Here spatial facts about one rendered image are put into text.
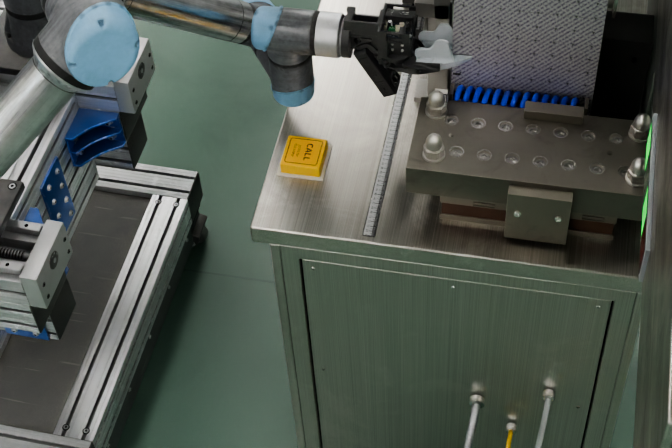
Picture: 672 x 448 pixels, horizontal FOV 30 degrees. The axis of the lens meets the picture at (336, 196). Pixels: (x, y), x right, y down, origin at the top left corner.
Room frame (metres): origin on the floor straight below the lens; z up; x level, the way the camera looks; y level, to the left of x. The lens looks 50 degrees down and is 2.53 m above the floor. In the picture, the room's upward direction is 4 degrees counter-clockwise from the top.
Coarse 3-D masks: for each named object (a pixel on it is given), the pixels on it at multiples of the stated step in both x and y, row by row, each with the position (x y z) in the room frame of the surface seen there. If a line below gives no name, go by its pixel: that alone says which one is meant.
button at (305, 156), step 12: (288, 144) 1.47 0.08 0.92; (300, 144) 1.47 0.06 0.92; (312, 144) 1.47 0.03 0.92; (324, 144) 1.47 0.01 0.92; (288, 156) 1.45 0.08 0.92; (300, 156) 1.44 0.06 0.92; (312, 156) 1.44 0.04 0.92; (324, 156) 1.45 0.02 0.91; (288, 168) 1.43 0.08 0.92; (300, 168) 1.42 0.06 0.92; (312, 168) 1.42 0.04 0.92
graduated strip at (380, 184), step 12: (420, 24) 1.78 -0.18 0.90; (408, 84) 1.62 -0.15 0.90; (396, 96) 1.59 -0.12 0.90; (396, 108) 1.56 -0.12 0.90; (396, 120) 1.53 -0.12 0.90; (396, 132) 1.51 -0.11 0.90; (384, 144) 1.48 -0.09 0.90; (384, 156) 1.45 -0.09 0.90; (384, 168) 1.42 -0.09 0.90; (384, 180) 1.40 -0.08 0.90; (372, 192) 1.37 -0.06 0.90; (384, 192) 1.37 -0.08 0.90; (372, 204) 1.34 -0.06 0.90; (372, 216) 1.32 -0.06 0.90; (372, 228) 1.29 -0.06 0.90
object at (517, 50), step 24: (456, 24) 1.49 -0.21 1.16; (480, 24) 1.48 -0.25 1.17; (504, 24) 1.47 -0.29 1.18; (528, 24) 1.46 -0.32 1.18; (552, 24) 1.45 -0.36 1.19; (576, 24) 1.44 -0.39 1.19; (600, 24) 1.43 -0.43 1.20; (456, 48) 1.49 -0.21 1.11; (480, 48) 1.48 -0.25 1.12; (504, 48) 1.47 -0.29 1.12; (528, 48) 1.46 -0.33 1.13; (552, 48) 1.45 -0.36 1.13; (576, 48) 1.44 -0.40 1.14; (600, 48) 1.43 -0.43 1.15; (456, 72) 1.49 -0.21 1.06; (480, 72) 1.48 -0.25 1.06; (504, 72) 1.47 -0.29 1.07; (528, 72) 1.46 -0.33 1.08; (552, 72) 1.45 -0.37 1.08; (576, 72) 1.44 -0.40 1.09; (552, 96) 1.45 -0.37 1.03; (576, 96) 1.44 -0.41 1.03
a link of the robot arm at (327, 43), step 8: (320, 16) 1.55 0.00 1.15; (328, 16) 1.54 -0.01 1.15; (336, 16) 1.54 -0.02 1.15; (344, 16) 1.56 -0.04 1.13; (320, 24) 1.53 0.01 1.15; (328, 24) 1.53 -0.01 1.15; (336, 24) 1.53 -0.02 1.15; (320, 32) 1.52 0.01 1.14; (328, 32) 1.52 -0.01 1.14; (336, 32) 1.51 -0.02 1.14; (320, 40) 1.51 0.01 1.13; (328, 40) 1.51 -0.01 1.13; (336, 40) 1.51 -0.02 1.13; (320, 48) 1.51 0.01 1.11; (328, 48) 1.50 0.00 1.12; (336, 48) 1.50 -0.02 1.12; (328, 56) 1.51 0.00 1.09; (336, 56) 1.50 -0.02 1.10
